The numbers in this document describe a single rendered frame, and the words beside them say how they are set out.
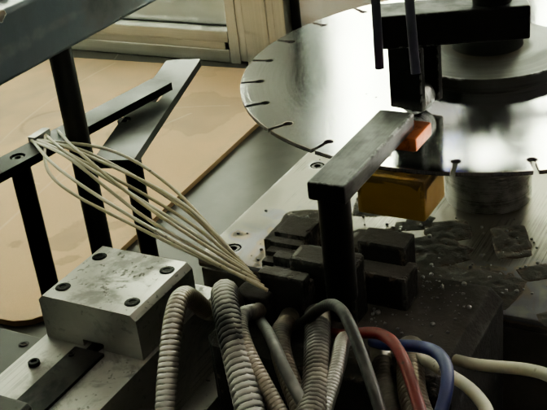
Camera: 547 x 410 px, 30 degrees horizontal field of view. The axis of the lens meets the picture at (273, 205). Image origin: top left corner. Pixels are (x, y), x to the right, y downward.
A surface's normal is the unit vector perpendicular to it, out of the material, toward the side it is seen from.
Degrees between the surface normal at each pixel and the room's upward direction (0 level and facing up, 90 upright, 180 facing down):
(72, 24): 90
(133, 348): 90
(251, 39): 90
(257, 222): 0
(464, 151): 0
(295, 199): 0
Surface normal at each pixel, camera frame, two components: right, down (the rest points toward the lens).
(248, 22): -0.47, 0.46
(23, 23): 0.88, 0.14
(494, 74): -0.11, -0.83
